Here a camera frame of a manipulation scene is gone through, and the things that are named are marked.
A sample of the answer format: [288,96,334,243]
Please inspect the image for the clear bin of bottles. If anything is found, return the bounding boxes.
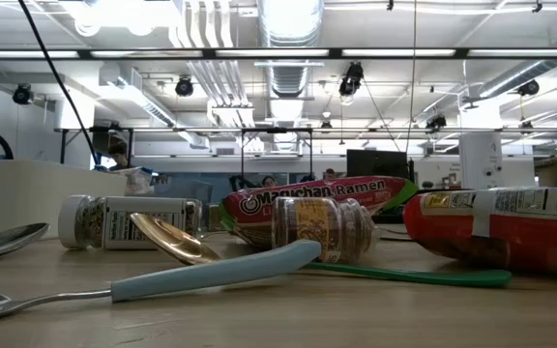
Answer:
[0,159,129,239]

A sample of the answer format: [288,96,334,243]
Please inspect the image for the small brown spice jar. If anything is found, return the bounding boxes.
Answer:
[272,196,379,265]

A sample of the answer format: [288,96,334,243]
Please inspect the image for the orange handle steel spoon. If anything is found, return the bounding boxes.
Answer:
[0,221,50,260]

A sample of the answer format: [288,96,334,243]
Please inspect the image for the black monitor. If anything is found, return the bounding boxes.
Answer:
[345,148,413,184]

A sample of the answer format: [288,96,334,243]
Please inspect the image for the white square column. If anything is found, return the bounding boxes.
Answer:
[458,103,506,190]

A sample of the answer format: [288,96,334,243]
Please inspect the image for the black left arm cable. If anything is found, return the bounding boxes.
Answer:
[16,0,102,168]

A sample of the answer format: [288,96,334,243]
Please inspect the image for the white cap spice jar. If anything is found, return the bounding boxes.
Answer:
[57,194,203,251]

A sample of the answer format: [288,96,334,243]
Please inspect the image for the black ceiling spotlight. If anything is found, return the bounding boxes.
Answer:
[338,61,366,98]
[518,78,541,97]
[174,75,195,98]
[12,82,34,106]
[425,113,448,131]

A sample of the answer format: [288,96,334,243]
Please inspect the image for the black rig light bar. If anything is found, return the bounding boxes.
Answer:
[0,46,557,61]

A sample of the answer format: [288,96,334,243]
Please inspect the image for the gold spoon green handle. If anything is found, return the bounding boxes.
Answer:
[130,212,513,290]

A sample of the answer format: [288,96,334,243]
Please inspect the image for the clear plastic bag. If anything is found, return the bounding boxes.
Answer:
[122,166,156,197]

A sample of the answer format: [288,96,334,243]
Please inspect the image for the light blue handle spoon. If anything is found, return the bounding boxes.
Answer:
[0,239,322,323]

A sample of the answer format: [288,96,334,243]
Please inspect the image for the silver ceiling duct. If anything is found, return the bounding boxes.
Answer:
[257,0,326,98]
[476,28,557,101]

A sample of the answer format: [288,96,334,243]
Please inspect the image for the Maruchan ramen package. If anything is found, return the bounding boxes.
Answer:
[219,175,420,250]

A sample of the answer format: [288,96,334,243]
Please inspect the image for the black background rig frame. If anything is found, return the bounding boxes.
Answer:
[239,127,315,181]

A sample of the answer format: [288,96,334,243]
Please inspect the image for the red orange snack bag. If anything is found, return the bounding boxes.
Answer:
[402,187,557,276]

